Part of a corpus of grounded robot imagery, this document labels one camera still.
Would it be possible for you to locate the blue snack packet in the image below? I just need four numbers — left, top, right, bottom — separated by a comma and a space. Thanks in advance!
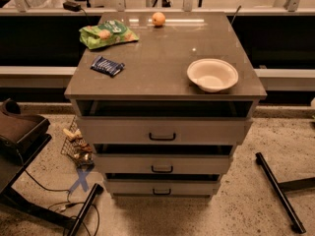
91, 56, 125, 78

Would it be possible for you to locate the wire basket with items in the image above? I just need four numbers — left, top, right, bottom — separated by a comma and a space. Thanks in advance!
61, 117, 94, 167

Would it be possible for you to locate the green snack bag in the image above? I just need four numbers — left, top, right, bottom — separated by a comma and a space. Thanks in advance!
79, 20, 139, 50

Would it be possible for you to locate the black floor cable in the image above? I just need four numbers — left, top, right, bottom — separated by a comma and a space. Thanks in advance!
19, 160, 100, 236

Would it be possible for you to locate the white paper bowl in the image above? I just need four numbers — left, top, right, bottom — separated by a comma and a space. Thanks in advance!
187, 59, 238, 92

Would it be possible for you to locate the grey drawer cabinet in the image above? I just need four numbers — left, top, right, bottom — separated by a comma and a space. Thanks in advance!
65, 12, 266, 197

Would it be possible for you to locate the orange fruit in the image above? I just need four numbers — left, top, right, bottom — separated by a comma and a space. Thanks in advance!
152, 12, 165, 27

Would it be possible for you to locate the middle drawer black handle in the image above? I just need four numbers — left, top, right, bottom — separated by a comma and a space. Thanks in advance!
151, 165, 173, 174

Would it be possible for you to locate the bottom drawer black handle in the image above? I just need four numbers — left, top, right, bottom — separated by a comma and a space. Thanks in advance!
152, 188, 171, 196

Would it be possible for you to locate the black power adapter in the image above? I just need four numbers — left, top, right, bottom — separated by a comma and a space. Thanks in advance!
63, 1, 81, 12

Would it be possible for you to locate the black metal stand leg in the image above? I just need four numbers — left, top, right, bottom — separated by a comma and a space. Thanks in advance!
255, 152, 315, 234

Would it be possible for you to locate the top drawer black handle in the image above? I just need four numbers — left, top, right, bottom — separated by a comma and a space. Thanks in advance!
149, 133, 176, 142

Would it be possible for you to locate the drawer black handle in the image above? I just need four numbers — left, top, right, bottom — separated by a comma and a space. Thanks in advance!
151, 165, 173, 174
149, 133, 176, 142
152, 188, 171, 196

